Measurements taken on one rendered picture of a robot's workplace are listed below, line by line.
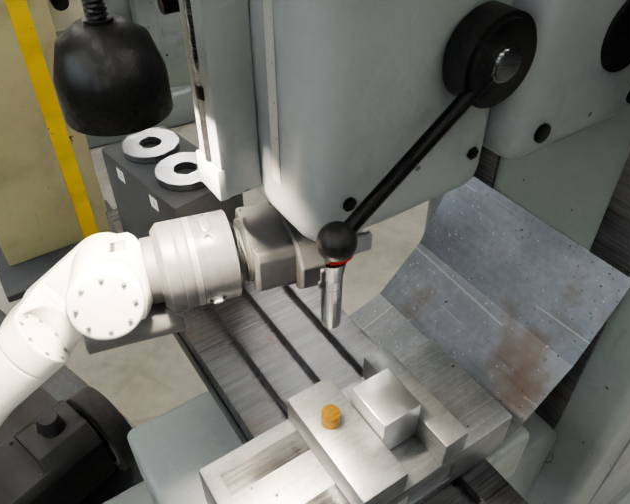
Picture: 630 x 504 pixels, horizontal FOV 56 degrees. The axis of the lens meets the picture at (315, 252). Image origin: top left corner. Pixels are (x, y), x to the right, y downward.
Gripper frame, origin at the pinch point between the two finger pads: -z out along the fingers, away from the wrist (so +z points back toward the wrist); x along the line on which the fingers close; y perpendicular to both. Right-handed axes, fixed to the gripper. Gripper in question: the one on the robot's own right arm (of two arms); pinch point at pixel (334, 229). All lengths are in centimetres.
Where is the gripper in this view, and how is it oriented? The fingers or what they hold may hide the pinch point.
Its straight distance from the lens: 62.1
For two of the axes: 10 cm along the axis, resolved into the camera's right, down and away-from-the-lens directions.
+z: -9.4, 2.2, -2.6
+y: -0.1, 7.5, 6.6
